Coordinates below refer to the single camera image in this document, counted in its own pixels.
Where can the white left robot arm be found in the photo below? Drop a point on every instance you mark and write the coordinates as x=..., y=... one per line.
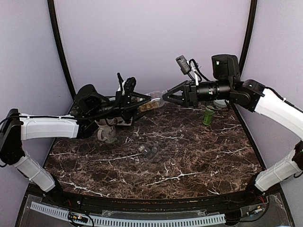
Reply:
x=92, y=107

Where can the black corner frame post left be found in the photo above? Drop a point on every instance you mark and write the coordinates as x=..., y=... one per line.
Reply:
x=59, y=47

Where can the beige ceramic mug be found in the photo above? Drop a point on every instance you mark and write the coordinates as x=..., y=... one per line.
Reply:
x=106, y=130

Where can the square floral ceramic plate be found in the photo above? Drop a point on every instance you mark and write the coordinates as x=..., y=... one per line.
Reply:
x=124, y=119

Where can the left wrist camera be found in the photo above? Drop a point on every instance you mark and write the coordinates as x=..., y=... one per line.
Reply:
x=126, y=86

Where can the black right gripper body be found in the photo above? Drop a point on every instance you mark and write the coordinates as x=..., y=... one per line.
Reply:
x=192, y=95

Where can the black corner frame post right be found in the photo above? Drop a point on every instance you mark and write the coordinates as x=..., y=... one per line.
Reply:
x=248, y=34

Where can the black front rail base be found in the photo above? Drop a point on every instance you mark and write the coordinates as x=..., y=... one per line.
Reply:
x=142, y=192

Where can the grey weekly pill organizer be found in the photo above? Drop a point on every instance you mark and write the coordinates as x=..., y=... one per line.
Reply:
x=150, y=152

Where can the small celadon bowl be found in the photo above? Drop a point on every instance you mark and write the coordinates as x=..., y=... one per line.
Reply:
x=220, y=104

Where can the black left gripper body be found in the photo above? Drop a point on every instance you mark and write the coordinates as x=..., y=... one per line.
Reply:
x=119, y=104

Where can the green pill bottle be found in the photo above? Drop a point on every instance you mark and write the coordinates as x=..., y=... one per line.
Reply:
x=208, y=115

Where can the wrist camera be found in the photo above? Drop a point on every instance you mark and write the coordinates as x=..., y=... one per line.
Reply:
x=190, y=68
x=126, y=86

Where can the black corner frame post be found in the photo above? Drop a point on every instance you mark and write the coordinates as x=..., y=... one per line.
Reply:
x=59, y=47
x=248, y=34

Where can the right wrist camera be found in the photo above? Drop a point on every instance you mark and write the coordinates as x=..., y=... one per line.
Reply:
x=190, y=68

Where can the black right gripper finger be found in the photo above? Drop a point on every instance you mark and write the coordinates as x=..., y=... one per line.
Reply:
x=178, y=100
x=177, y=92

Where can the white slotted cable duct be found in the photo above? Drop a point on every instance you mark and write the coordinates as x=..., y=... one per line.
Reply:
x=127, y=219

